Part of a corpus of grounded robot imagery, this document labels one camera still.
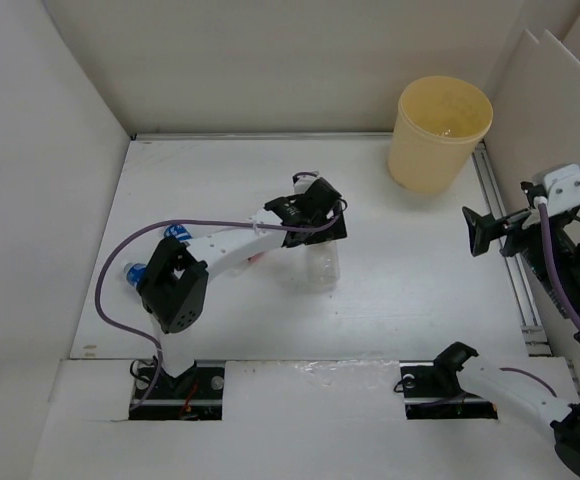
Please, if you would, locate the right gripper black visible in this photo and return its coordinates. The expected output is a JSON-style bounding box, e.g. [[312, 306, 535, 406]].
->
[[462, 201, 580, 316]]

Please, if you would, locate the clear jar with metal lid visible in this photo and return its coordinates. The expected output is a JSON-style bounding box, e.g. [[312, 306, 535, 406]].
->
[[305, 241, 340, 292]]

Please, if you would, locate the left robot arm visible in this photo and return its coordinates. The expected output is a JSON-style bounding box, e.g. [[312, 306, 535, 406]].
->
[[136, 176, 347, 397]]

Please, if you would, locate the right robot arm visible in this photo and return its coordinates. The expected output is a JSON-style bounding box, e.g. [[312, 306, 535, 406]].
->
[[432, 203, 580, 478]]

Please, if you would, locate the yellow plastic bin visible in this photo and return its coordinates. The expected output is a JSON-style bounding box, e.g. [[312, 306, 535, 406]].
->
[[387, 76, 493, 195]]

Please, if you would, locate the red label plastic bottle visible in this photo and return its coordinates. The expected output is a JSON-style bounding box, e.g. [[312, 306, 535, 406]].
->
[[228, 253, 263, 277]]

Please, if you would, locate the blue label bottle upper left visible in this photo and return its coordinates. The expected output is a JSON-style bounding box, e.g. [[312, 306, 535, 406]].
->
[[163, 224, 193, 243]]

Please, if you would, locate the blue label bottle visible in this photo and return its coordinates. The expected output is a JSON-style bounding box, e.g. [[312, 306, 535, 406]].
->
[[123, 263, 147, 289], [163, 224, 193, 243]]

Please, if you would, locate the blue label bottle lower left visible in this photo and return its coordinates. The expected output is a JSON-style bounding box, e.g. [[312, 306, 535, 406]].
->
[[123, 263, 147, 289]]

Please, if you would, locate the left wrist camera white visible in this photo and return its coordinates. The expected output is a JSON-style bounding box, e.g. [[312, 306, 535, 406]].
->
[[292, 172, 318, 195]]

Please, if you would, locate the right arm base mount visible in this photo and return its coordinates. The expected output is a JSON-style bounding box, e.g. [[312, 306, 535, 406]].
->
[[393, 361, 498, 420]]

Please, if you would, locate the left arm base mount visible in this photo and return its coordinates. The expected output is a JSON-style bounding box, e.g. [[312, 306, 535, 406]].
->
[[129, 358, 226, 422]]

